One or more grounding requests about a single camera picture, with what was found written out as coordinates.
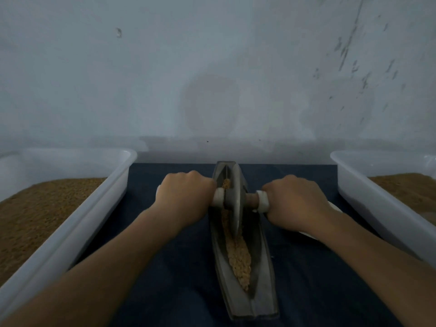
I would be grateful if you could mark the dark blue tablecloth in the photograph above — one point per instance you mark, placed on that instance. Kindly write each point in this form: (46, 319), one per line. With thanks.
(177, 282)

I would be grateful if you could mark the small ground grain portion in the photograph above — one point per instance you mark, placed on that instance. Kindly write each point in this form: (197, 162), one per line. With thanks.
(238, 259)

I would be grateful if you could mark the person's right forearm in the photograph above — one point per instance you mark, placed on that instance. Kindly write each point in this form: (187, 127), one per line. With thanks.
(375, 269)

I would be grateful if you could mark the person's left hand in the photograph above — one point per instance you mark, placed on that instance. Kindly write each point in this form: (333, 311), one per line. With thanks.
(184, 197)

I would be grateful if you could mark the boat-shaped metal grinding trough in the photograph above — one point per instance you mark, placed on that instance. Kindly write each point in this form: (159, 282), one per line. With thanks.
(262, 296)

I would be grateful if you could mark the person's left forearm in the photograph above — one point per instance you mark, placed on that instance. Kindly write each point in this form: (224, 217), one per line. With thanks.
(88, 275)

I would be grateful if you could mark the person's right hand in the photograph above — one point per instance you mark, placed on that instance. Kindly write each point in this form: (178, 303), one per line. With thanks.
(296, 204)

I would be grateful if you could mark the white round plate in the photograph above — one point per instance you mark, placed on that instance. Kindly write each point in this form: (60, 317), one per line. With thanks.
(308, 233)

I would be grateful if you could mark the white plastic tray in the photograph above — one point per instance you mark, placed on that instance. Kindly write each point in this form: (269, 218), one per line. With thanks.
(371, 207)
(88, 214)

